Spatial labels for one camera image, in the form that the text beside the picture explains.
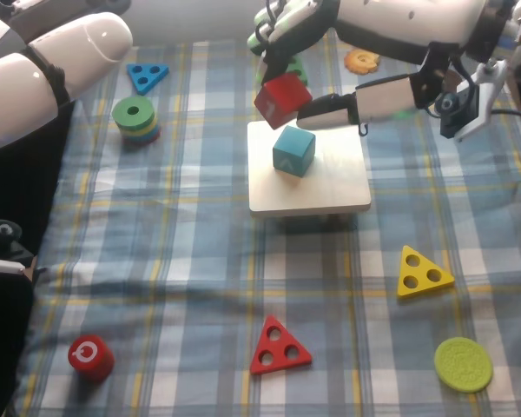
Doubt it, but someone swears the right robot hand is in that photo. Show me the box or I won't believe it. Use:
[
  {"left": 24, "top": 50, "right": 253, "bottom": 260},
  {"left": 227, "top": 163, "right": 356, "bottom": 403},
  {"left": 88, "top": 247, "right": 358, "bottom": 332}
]
[{"left": 247, "top": 0, "right": 483, "bottom": 131}]

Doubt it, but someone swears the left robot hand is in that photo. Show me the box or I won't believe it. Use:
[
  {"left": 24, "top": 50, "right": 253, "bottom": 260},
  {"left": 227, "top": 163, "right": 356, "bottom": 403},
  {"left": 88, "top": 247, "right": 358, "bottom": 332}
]
[{"left": 0, "top": 0, "right": 134, "bottom": 156}]

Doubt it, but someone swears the red wooden cube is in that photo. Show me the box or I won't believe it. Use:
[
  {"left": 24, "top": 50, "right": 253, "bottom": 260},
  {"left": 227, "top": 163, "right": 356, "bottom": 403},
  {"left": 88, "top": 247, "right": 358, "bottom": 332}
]
[{"left": 254, "top": 71, "right": 313, "bottom": 130}]

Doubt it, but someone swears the blue wooden cube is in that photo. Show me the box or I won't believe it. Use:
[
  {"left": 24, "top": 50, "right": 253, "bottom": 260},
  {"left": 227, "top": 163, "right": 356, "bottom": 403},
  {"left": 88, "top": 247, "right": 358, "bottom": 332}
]
[{"left": 272, "top": 125, "right": 317, "bottom": 178}]

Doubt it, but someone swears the blue triangle with holes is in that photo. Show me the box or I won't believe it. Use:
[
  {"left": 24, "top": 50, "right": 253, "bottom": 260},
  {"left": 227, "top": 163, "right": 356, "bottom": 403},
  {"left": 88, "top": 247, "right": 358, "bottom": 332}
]
[{"left": 127, "top": 63, "right": 170, "bottom": 96}]

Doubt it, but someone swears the green triangle with holes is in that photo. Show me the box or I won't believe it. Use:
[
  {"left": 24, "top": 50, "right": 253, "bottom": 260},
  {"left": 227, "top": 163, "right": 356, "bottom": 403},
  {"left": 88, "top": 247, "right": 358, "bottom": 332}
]
[{"left": 286, "top": 56, "right": 309, "bottom": 87}]

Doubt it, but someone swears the yellow triangle with holes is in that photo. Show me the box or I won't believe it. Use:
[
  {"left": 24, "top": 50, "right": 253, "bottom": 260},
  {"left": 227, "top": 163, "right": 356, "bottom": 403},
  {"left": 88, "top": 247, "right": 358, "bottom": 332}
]
[{"left": 396, "top": 244, "right": 456, "bottom": 301}]

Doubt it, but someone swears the red cylinder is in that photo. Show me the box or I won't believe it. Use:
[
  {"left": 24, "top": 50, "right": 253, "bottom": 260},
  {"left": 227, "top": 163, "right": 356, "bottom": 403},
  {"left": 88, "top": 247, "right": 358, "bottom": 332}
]
[{"left": 68, "top": 333, "right": 115, "bottom": 382}]

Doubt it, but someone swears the red triangle with holes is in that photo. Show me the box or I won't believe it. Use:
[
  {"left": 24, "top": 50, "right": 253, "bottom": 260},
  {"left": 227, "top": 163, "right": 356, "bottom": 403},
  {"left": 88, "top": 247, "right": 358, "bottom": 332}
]
[{"left": 249, "top": 314, "right": 313, "bottom": 375}]

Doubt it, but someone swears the tan flower biscuit toy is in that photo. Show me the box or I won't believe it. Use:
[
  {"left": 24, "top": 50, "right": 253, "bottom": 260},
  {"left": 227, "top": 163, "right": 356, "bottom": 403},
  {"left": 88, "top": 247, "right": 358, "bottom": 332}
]
[{"left": 344, "top": 48, "right": 381, "bottom": 76}]

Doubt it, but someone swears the small white wooden table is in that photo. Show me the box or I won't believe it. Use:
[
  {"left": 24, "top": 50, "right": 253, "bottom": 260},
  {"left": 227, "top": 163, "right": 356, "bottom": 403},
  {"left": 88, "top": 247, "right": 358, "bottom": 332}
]
[{"left": 246, "top": 116, "right": 373, "bottom": 225}]

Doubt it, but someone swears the blue plaid tablecloth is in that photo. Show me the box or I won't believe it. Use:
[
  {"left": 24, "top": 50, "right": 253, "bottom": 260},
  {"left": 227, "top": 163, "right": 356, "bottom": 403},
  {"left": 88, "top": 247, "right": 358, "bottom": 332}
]
[{"left": 15, "top": 25, "right": 521, "bottom": 417}]

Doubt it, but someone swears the lime green cookie toy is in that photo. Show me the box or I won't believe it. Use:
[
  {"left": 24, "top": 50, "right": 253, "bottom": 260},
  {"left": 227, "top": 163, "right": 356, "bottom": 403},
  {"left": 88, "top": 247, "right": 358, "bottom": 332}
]
[{"left": 432, "top": 337, "right": 494, "bottom": 394}]

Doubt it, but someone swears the green stacking ring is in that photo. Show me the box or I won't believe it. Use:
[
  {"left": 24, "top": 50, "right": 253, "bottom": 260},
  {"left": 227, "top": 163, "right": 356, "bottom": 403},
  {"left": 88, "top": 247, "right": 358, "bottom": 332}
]
[{"left": 111, "top": 95, "right": 155, "bottom": 132}]

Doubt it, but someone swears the yellow stacking ring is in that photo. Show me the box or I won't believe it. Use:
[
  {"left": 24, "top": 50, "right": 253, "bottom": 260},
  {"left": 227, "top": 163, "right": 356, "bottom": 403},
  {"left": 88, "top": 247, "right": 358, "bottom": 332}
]
[{"left": 116, "top": 122, "right": 158, "bottom": 137}]

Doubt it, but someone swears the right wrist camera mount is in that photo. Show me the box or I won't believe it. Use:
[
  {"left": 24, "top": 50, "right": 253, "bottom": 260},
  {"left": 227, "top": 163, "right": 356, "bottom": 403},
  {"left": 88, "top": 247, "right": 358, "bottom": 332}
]
[{"left": 432, "top": 8, "right": 521, "bottom": 143}]

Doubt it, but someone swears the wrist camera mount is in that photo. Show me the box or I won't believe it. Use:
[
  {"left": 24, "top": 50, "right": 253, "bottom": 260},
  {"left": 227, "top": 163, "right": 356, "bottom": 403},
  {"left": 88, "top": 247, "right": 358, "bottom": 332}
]
[
  {"left": 432, "top": 8, "right": 521, "bottom": 143},
  {"left": 0, "top": 219, "right": 38, "bottom": 277}
]

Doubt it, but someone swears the blue stacking ring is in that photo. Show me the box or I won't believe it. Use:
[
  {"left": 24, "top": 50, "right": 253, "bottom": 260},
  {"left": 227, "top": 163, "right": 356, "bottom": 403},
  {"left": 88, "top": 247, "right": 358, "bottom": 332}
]
[{"left": 120, "top": 123, "right": 162, "bottom": 142}]

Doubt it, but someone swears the black camera cable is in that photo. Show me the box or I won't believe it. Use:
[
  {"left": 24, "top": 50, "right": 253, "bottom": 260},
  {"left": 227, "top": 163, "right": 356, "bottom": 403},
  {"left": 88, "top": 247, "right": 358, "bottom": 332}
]
[{"left": 490, "top": 107, "right": 521, "bottom": 129}]

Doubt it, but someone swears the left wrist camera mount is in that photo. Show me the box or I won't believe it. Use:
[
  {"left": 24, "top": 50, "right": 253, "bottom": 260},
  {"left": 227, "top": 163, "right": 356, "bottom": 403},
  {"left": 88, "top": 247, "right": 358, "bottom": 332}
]
[{"left": 0, "top": 219, "right": 38, "bottom": 277}]

